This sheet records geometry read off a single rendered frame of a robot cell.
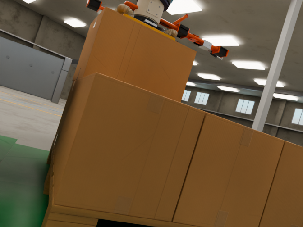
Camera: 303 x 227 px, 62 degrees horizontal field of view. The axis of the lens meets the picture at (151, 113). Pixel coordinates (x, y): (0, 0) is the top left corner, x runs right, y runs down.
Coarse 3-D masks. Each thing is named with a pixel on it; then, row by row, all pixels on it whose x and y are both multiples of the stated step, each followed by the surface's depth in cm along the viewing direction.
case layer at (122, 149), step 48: (96, 96) 73; (144, 96) 78; (96, 144) 74; (144, 144) 80; (192, 144) 86; (240, 144) 94; (288, 144) 102; (96, 192) 76; (144, 192) 81; (192, 192) 88; (240, 192) 96; (288, 192) 105
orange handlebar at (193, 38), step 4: (128, 4) 149; (132, 4) 149; (100, 8) 169; (132, 8) 153; (136, 8) 151; (160, 20) 157; (164, 20) 158; (168, 24) 160; (172, 24) 161; (168, 28) 166; (172, 28) 165; (176, 28) 162; (188, 32) 166; (188, 36) 171; (192, 36) 168; (196, 36) 169; (192, 40) 172; (196, 40) 169; (200, 40) 170; (212, 48) 176; (216, 48) 176
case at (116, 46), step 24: (96, 24) 138; (120, 24) 133; (96, 48) 129; (120, 48) 134; (144, 48) 140; (168, 48) 146; (96, 72) 130; (120, 72) 136; (144, 72) 141; (168, 72) 147; (168, 96) 149
